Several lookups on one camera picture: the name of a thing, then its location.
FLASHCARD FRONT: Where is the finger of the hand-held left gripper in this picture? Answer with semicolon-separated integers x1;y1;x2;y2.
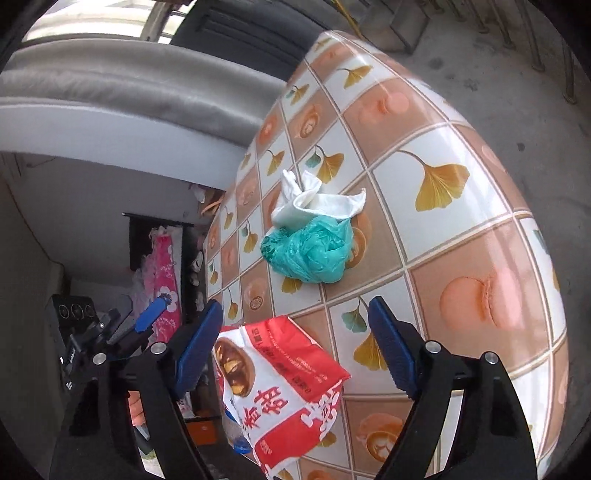
108;298;168;357
104;295;134;341

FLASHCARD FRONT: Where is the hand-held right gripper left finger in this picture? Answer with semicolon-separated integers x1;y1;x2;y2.
48;299;225;480

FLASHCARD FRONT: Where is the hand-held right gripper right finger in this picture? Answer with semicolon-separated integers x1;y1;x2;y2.
368;296;539;480

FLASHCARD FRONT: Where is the red white snack bag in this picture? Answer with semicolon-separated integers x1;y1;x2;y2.
212;315;350;478

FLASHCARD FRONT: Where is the pink floral cloth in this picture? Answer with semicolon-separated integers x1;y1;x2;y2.
139;226;183;342

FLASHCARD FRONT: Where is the orange box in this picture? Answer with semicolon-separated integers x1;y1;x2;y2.
187;418;220;446

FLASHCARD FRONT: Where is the green crumpled plastic bag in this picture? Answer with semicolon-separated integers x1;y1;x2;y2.
261;217;355;283

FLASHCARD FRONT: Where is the white crumpled tissue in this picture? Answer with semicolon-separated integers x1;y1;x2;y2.
271;169;367;228

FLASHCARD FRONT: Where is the printed tablecloth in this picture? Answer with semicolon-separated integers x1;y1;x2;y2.
203;30;568;480

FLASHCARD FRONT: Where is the black slatted panel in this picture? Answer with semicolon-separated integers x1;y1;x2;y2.
171;0;324;79

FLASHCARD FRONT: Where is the row of steel railing bars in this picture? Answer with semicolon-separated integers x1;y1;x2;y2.
429;0;578;102

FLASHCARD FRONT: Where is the yellow stick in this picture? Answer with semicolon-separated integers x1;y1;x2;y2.
332;0;365;33

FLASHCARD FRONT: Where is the dark wooden frame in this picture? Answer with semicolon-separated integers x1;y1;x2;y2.
122;212;195;273

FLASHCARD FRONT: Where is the grey metal frame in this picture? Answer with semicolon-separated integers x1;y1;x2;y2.
383;0;430;54

